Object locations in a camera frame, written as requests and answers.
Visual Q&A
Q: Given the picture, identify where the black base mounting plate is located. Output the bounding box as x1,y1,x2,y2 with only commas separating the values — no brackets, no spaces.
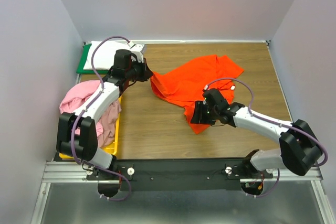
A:
87,157,273,196

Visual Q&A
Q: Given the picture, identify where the orange t-shirt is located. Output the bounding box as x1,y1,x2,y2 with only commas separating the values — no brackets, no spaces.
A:
150,55,244,134

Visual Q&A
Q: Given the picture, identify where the aluminium frame rail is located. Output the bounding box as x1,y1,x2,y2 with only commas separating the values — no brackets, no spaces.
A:
32,162,334,223

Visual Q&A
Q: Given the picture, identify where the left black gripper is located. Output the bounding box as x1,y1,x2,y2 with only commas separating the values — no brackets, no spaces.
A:
126,57,154,82

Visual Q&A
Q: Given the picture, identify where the pink crumpled t-shirt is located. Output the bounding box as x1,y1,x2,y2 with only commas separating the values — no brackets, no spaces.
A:
59,80,104,147

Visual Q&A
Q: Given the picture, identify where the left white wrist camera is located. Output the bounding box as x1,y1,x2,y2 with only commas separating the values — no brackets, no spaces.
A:
127,41,146,62

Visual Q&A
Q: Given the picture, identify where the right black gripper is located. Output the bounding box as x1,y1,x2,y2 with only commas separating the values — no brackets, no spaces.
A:
190,99,218,124

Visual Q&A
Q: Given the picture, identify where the mauve crumpled t-shirt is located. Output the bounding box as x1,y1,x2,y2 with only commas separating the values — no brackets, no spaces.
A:
97,100,121,148

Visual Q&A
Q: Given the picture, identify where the yellow plastic bin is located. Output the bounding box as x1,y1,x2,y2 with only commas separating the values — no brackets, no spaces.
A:
59,97,122,160

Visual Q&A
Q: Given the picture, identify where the white folded t-shirt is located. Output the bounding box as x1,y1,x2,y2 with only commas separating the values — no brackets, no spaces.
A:
84,41,129,71

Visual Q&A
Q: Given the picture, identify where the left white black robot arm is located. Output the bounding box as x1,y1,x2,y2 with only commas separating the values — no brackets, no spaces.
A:
56,48,153,179

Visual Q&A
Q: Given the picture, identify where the green folded t-shirt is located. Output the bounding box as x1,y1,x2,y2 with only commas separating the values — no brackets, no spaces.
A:
76,44,94,74

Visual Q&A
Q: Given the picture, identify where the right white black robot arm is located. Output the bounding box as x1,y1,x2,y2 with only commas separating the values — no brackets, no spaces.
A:
191,89,322,178

